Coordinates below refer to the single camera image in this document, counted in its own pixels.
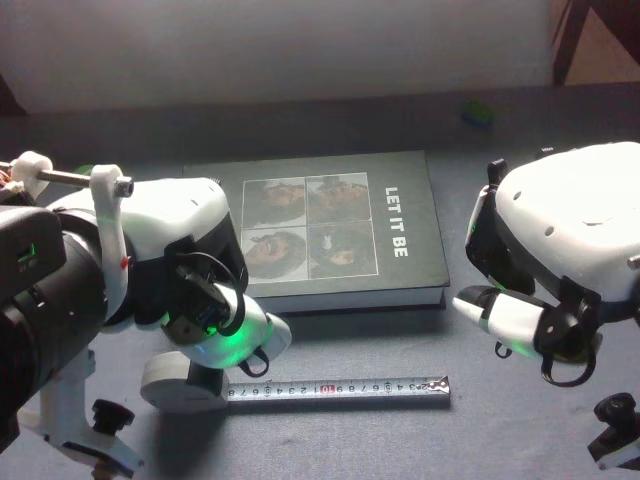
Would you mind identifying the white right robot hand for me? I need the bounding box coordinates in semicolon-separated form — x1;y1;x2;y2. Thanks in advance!
452;141;640;389

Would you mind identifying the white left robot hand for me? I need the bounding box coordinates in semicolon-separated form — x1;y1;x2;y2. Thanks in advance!
49;175;294;374

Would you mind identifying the grey tape measure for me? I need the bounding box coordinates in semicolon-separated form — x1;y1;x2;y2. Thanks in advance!
139;349;452;417

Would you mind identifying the black Let It Be book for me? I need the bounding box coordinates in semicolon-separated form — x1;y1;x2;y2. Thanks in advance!
181;149;451;315

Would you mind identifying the green and blue block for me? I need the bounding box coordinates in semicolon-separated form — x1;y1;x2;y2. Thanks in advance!
459;99;497;130

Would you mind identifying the grey table cloth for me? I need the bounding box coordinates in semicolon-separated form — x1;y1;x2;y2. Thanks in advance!
0;82;640;480

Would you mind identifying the brown wooden furniture frame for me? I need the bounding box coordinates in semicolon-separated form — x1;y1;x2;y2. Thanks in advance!
549;0;640;87

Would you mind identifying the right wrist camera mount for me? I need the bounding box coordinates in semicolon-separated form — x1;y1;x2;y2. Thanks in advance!
587;392;640;472

